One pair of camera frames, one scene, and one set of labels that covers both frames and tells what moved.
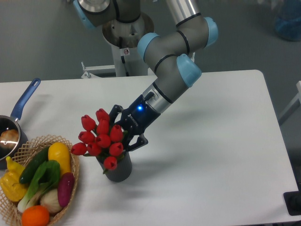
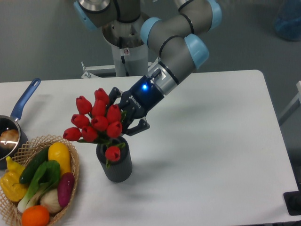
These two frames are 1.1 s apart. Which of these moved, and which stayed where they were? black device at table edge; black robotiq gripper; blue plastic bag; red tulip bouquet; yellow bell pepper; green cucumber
Moved: red tulip bouquet; black robotiq gripper
Stayed: green cucumber; black device at table edge; blue plastic bag; yellow bell pepper
